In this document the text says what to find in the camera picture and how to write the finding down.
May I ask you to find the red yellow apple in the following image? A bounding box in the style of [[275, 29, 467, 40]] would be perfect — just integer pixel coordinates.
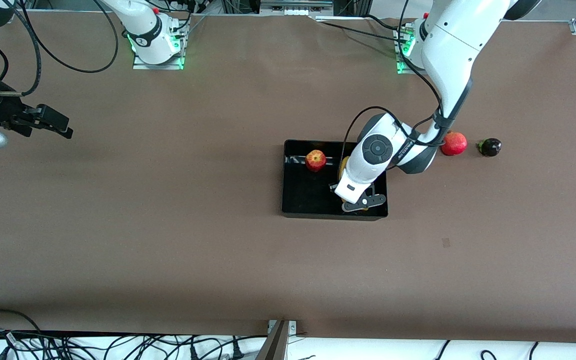
[[305, 149, 327, 173]]

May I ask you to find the black rectangular box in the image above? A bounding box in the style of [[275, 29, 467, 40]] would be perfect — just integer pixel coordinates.
[[281, 139, 389, 221]]

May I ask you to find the red pomegranate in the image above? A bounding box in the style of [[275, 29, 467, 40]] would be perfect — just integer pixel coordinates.
[[441, 131, 468, 157]]

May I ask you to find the dark purple eggplant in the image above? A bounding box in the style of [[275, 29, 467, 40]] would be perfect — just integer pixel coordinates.
[[477, 138, 502, 158]]

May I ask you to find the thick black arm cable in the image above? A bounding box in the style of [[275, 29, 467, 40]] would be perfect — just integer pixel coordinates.
[[0, 0, 43, 97]]

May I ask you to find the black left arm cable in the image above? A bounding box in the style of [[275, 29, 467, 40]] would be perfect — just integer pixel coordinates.
[[343, 0, 451, 173]]

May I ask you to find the thin black looped cable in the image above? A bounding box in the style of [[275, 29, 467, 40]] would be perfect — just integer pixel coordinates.
[[15, 0, 120, 74]]

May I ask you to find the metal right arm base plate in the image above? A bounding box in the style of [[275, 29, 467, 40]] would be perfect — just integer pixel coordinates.
[[132, 25, 187, 71]]

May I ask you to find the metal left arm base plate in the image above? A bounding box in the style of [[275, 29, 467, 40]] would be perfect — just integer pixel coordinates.
[[393, 20, 431, 76]]

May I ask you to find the small metal bracket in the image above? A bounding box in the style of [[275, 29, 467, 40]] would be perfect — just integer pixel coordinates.
[[267, 319, 299, 337]]

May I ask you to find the grey metal post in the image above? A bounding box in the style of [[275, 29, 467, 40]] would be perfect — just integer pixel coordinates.
[[255, 320, 291, 360]]

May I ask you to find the aluminium frame rail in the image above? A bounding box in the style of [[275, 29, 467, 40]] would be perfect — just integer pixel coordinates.
[[259, 0, 334, 16]]

